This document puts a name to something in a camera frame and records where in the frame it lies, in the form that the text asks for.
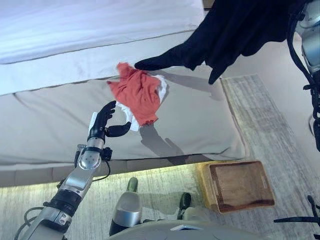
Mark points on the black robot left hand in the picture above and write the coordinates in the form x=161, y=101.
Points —
x=100, y=125

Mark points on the white garment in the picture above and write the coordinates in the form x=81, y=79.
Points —
x=128, y=115

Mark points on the orange red garment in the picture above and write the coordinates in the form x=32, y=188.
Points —
x=137, y=95

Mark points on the black garment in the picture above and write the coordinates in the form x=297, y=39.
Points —
x=237, y=30

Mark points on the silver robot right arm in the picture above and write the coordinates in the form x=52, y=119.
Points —
x=310, y=47

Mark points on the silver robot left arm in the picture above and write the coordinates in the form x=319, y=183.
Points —
x=75, y=180

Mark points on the pale grey piped bed sheet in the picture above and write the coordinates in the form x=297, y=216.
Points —
x=87, y=65

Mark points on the grey bed base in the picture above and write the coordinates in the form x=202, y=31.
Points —
x=37, y=175

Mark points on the bed with grey cover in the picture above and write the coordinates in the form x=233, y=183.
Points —
x=187, y=120

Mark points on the woven wooden basket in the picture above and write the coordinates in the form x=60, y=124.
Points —
x=237, y=185

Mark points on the robot left leg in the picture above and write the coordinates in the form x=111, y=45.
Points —
x=126, y=210

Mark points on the robot leg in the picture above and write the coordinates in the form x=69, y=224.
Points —
x=126, y=210
x=186, y=202

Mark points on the white duvet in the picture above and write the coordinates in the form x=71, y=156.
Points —
x=87, y=25

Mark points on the robot right leg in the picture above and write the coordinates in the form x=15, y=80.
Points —
x=186, y=202

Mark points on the white blue chest tag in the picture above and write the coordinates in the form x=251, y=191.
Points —
x=183, y=227

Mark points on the grey striped rug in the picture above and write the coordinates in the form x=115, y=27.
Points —
x=262, y=130

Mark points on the pale robot torso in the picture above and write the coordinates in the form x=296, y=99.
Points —
x=225, y=232

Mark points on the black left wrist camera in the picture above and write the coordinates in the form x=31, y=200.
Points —
x=106, y=153

